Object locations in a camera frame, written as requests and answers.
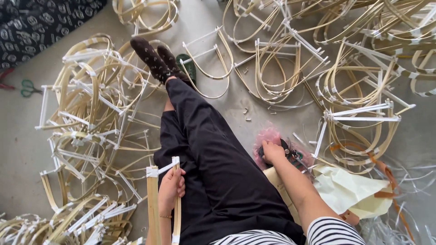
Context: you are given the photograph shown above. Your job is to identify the person's right hand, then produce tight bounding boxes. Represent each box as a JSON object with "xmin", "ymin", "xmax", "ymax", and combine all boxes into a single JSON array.
[{"xmin": 260, "ymin": 140, "xmax": 287, "ymax": 166}]

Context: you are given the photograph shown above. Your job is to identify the person's left hand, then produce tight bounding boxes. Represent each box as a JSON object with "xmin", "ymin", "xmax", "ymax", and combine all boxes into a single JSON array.
[{"xmin": 158, "ymin": 167, "xmax": 187, "ymax": 216}]

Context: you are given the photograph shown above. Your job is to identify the black-handled cutting pliers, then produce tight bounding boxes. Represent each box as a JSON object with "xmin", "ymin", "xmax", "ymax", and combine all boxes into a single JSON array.
[{"xmin": 258, "ymin": 138, "xmax": 312, "ymax": 175}]

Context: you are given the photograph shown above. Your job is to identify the bamboo frame with white tape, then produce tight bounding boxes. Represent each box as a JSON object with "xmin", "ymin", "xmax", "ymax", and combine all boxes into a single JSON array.
[{"xmin": 146, "ymin": 156, "xmax": 182, "ymax": 245}]

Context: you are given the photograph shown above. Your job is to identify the pink fluffy bundle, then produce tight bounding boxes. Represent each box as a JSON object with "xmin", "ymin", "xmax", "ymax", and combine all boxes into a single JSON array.
[{"xmin": 253, "ymin": 126, "xmax": 315, "ymax": 171}]

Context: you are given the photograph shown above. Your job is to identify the black trousers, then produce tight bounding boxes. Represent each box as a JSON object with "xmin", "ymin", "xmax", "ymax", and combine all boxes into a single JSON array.
[{"xmin": 153, "ymin": 78, "xmax": 307, "ymax": 245}]

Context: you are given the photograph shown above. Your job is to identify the cream paper sheet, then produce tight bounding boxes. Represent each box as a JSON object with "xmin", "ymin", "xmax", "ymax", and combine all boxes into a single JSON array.
[{"xmin": 264, "ymin": 165, "xmax": 394, "ymax": 220}]

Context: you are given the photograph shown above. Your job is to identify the black-white striped shirt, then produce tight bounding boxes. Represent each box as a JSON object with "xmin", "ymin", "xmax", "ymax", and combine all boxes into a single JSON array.
[{"xmin": 209, "ymin": 217, "xmax": 367, "ymax": 245}]

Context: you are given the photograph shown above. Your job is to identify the green slipper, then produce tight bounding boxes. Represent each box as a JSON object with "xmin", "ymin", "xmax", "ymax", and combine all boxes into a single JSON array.
[{"xmin": 175, "ymin": 53, "xmax": 198, "ymax": 88}]

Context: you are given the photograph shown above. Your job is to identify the large heap of bamboo frames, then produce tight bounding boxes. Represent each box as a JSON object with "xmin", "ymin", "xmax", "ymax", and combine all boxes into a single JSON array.
[{"xmin": 221, "ymin": 0, "xmax": 436, "ymax": 177}]

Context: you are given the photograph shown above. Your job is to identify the dark brown patterned sock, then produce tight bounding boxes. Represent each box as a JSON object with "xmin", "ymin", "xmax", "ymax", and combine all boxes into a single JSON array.
[
  {"xmin": 156, "ymin": 45, "xmax": 192, "ymax": 82},
  {"xmin": 130, "ymin": 36, "xmax": 172, "ymax": 85}
]

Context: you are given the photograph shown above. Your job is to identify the heap of clear plastic strips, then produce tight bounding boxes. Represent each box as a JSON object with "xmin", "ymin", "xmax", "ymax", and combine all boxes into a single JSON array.
[{"xmin": 356, "ymin": 158, "xmax": 436, "ymax": 245}]

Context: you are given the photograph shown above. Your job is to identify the bundle of bamboo hoops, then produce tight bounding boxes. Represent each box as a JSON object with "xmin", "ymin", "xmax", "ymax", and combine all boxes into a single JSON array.
[{"xmin": 112, "ymin": 0, "xmax": 180, "ymax": 37}]

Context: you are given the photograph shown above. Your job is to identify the tangled pile of bamboo frames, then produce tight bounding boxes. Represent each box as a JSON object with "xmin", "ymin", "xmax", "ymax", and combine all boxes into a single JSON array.
[{"xmin": 34, "ymin": 33, "xmax": 171, "ymax": 218}]

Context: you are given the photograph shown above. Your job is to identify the low stack of bamboo frames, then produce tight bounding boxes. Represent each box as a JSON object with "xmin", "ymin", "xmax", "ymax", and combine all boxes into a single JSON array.
[{"xmin": 0, "ymin": 194, "xmax": 145, "ymax": 245}]

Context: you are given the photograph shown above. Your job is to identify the black patterned cloth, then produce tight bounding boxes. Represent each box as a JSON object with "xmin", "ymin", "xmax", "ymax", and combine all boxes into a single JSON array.
[{"xmin": 0, "ymin": 0, "xmax": 108, "ymax": 70}]

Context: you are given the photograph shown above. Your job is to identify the U-shaped bamboo frame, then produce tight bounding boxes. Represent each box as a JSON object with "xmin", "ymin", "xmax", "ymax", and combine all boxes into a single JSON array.
[{"xmin": 179, "ymin": 26, "xmax": 236, "ymax": 100}]

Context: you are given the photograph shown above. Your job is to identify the orange strap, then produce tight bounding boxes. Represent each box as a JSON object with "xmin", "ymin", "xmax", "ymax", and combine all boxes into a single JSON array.
[{"xmin": 329, "ymin": 142, "xmax": 415, "ymax": 243}]

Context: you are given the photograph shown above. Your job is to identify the green-handled scissors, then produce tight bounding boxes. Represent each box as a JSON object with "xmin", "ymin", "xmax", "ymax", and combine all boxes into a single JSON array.
[{"xmin": 20, "ymin": 79, "xmax": 44, "ymax": 98}]

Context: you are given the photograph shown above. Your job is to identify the red-handled scissors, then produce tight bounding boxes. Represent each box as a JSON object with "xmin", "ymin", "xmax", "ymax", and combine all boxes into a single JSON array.
[{"xmin": 0, "ymin": 68, "xmax": 16, "ymax": 91}]

